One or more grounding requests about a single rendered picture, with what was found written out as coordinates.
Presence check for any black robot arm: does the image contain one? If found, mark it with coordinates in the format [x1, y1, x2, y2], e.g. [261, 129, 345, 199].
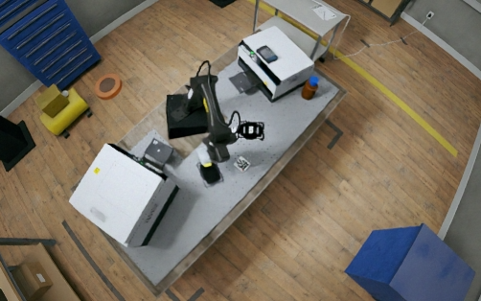
[171, 74, 238, 163]

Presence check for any brown bottle with blue cap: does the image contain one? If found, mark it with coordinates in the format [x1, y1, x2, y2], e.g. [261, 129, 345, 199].
[301, 76, 319, 101]

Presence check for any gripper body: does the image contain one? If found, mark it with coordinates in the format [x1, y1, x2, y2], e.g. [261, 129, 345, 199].
[203, 136, 217, 163]

